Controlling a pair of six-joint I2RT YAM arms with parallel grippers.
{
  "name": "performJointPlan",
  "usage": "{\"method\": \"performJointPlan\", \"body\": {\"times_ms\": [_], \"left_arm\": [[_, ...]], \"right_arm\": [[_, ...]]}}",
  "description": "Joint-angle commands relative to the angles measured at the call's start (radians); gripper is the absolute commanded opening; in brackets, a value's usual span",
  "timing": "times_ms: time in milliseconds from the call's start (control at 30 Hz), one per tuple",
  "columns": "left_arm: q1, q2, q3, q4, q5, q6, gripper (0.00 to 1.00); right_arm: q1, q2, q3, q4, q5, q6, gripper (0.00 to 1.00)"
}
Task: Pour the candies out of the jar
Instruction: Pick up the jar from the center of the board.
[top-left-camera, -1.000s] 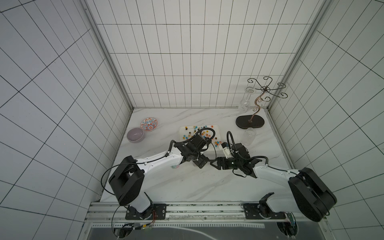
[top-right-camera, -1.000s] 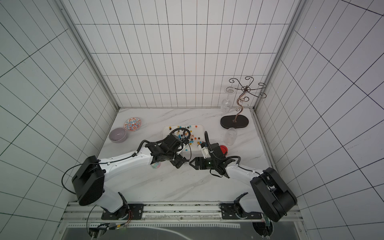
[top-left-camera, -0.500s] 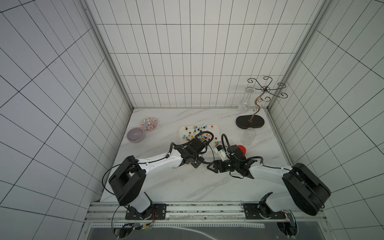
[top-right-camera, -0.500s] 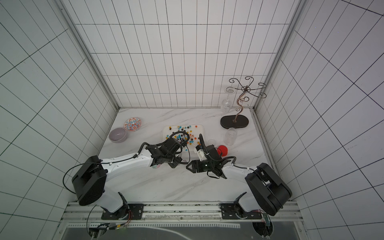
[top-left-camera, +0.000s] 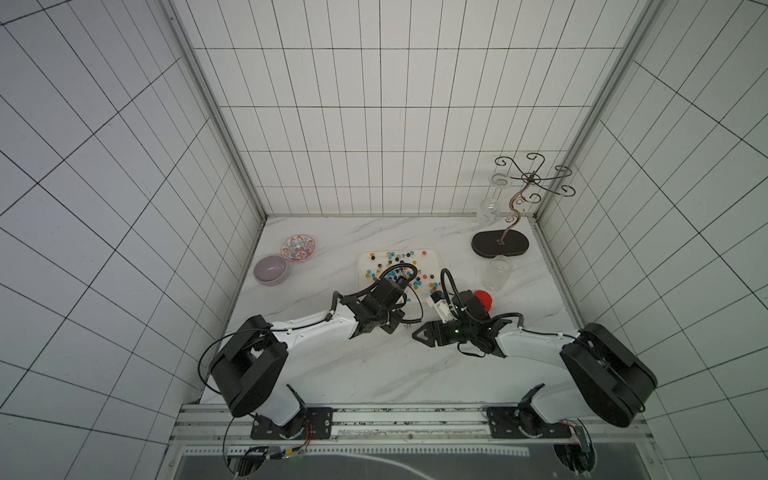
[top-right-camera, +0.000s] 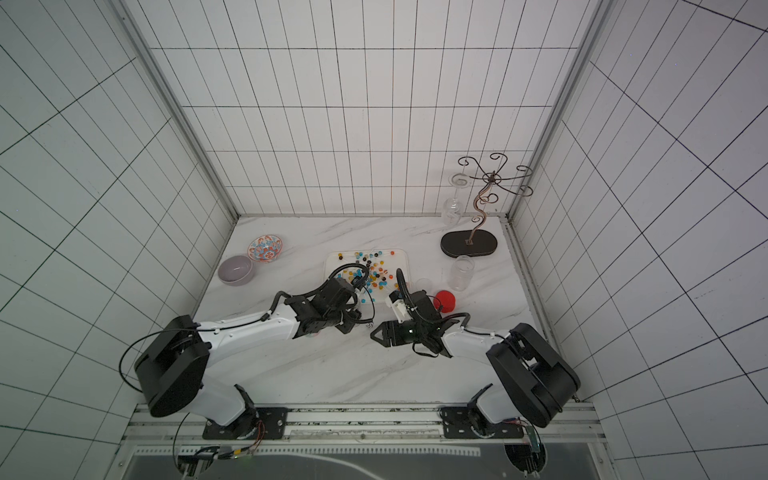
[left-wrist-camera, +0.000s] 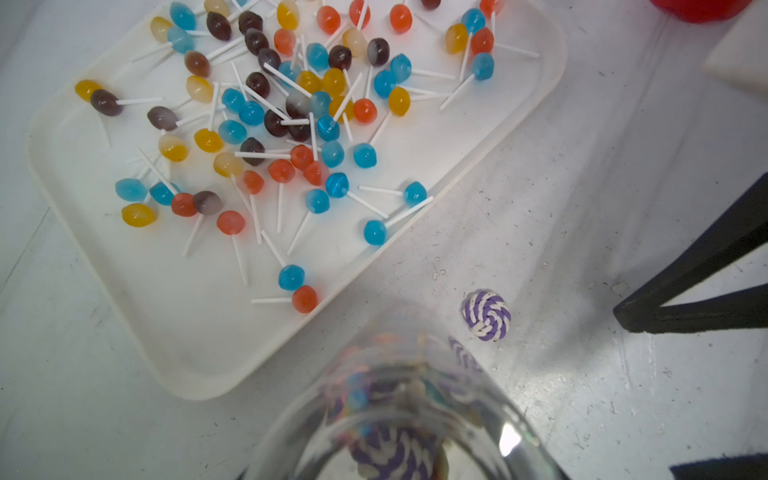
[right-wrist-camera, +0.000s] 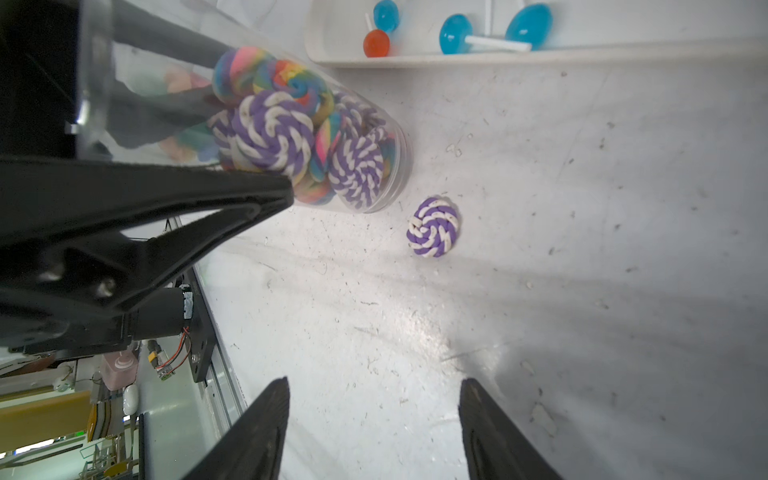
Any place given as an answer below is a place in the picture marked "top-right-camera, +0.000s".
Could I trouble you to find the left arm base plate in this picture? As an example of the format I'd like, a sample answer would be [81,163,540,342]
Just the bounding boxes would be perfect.
[202,407,289,441]

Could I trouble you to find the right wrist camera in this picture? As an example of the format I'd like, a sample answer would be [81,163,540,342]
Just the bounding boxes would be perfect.
[387,290,413,323]

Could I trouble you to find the white plastic tray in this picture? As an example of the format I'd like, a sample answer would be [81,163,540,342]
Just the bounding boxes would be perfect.
[324,249,409,306]

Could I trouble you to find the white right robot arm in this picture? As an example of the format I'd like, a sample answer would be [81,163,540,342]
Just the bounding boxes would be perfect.
[371,269,581,428]

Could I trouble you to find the pile of colourful lollipops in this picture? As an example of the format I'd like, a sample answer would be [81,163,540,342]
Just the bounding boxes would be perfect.
[332,250,400,301]

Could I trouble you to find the colourful patterned bowl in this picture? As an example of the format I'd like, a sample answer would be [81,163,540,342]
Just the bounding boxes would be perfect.
[246,234,284,263]

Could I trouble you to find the copper wine glass rack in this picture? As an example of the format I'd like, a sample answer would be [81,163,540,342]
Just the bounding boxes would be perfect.
[440,152,534,259]

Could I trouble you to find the red jar lid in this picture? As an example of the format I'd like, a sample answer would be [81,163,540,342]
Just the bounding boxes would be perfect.
[433,290,456,314]

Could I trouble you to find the aluminium mounting rail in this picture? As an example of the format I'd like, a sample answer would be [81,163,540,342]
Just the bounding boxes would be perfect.
[121,403,607,450]

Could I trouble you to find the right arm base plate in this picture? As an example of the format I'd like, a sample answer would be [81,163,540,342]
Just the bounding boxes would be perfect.
[438,384,525,440]

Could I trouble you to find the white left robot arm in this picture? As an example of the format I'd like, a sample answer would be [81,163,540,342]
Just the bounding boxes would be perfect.
[134,263,372,429]

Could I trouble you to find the clear lollipop jar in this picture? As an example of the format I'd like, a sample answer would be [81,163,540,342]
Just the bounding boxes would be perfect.
[448,255,475,291]

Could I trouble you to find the clear hanging wine glass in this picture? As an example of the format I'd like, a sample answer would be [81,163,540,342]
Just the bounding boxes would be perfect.
[441,173,471,228]

